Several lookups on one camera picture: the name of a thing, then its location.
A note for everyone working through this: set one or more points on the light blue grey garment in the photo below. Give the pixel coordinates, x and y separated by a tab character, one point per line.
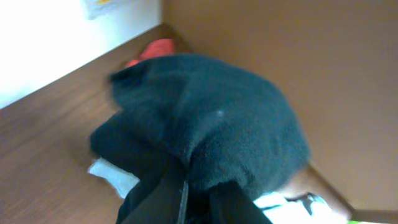
309	208

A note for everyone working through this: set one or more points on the black t-shirt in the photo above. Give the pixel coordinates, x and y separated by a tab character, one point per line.
221	122

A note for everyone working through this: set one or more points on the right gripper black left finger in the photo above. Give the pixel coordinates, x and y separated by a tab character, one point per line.
160	198

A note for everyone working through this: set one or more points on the red t-shirt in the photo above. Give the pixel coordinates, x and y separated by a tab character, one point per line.
157	48

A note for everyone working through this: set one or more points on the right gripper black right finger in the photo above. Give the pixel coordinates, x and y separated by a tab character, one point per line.
230	205

